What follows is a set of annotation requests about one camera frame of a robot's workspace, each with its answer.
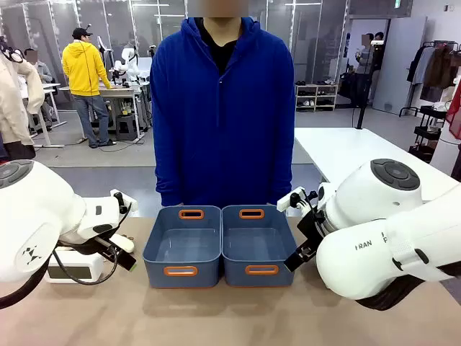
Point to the white table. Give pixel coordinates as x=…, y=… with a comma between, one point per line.
x=342, y=147

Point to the white digital clock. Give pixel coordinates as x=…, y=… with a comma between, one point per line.
x=90, y=263

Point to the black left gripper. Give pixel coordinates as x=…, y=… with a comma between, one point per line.
x=90, y=245

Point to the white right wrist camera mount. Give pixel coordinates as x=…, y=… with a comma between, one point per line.
x=286, y=202

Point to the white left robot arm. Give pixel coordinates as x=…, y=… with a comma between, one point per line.
x=36, y=216

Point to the clothes rack with coats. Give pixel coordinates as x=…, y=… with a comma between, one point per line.
x=437, y=68

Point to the grey workbench desk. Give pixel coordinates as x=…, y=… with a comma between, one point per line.
x=122, y=92

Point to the seated person in grey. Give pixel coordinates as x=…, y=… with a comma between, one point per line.
x=43, y=72

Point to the wooden shoe rack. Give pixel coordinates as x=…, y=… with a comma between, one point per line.
x=317, y=97

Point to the person in yellow hoodie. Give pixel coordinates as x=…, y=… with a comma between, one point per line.
x=83, y=68

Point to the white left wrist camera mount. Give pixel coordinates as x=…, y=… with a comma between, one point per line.
x=129, y=203

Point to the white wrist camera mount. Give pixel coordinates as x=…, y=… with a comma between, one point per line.
x=286, y=202
x=129, y=203

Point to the person in blue hoodie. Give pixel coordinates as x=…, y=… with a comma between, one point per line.
x=219, y=126

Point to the person in beige jacket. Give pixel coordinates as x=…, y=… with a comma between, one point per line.
x=14, y=101

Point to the person in grey top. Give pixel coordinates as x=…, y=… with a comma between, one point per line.
x=365, y=61

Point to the person's left forearm blue sleeve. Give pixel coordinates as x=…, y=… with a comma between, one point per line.
x=282, y=173

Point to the person's right forearm blue sleeve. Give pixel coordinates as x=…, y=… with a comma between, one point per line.
x=167, y=176

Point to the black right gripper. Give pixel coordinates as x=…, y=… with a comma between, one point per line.
x=312, y=227

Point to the black tripod stand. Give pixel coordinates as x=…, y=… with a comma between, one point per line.
x=361, y=115

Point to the small white background robot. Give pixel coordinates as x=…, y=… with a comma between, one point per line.
x=129, y=61

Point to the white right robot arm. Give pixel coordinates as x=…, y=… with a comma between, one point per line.
x=378, y=252

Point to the black utility cart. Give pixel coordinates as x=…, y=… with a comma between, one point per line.
x=430, y=122

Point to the red garment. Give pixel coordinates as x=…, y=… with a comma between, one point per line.
x=455, y=115

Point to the grey step stool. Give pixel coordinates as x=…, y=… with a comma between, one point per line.
x=126, y=128

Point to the white desk with metal legs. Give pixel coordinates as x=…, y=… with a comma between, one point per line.
x=50, y=86

